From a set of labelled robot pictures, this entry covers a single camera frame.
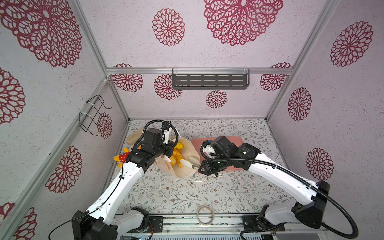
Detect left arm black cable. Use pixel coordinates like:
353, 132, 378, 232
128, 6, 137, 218
47, 119, 180, 240

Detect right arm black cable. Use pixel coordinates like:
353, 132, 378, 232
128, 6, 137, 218
199, 140, 360, 240

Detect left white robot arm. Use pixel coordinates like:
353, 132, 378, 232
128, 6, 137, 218
71, 142, 174, 240

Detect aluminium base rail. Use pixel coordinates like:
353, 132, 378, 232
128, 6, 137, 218
121, 214, 332, 240

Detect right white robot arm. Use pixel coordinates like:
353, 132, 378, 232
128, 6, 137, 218
199, 141, 330, 230

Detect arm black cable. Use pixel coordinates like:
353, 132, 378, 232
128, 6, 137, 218
47, 119, 180, 240
199, 140, 360, 240

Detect yellow plush toy red dress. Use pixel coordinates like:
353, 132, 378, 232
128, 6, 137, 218
113, 148, 130, 169

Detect pink plastic tray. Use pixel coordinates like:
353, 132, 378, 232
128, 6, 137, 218
191, 137, 244, 172

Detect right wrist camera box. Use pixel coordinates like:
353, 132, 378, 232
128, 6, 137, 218
211, 136, 238, 158

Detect yellow fake croissant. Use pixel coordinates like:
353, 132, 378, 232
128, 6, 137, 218
170, 143, 185, 168

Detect grey wall shelf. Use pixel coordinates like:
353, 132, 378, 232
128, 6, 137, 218
171, 69, 250, 90

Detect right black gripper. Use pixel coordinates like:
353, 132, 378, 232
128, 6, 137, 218
196, 155, 231, 175

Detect clear tape roll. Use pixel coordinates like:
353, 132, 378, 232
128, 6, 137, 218
196, 206, 215, 227

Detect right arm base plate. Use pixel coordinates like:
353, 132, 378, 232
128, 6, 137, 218
242, 215, 286, 232

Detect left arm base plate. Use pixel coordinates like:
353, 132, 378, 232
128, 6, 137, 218
130, 216, 164, 233

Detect steel tongs cream tips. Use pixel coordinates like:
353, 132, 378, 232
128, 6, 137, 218
179, 156, 224, 178

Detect white paper bag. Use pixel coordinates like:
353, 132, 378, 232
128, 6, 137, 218
155, 133, 201, 179

